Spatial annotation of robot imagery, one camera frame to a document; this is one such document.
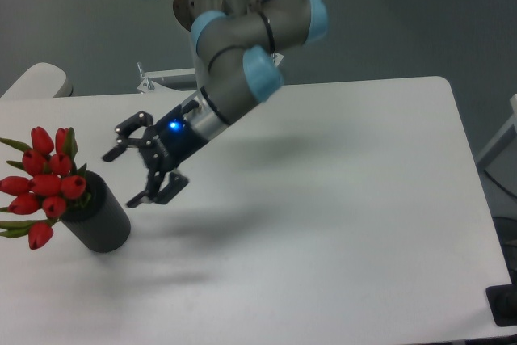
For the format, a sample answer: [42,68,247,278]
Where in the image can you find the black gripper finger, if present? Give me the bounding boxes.
[102,111,156,162]
[126,170,189,208]

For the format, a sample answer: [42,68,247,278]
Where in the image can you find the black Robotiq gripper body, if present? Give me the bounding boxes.
[139,104,208,172]

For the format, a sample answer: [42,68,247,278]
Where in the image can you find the red tulip bouquet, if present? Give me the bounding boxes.
[1,127,93,250]

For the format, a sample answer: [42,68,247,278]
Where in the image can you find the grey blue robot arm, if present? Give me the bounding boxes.
[104,0,329,208]

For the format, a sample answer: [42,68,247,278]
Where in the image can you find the black ribbed cylindrical vase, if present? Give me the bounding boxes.
[61,171,131,253]

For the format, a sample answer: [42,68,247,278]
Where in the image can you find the white chair armrest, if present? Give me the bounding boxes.
[1,62,74,101]

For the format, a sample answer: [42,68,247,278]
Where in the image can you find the black clamp at table edge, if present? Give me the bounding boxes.
[485,284,516,327]

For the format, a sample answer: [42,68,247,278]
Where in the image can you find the white furniture frame at right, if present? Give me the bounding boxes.
[475,95,516,171]

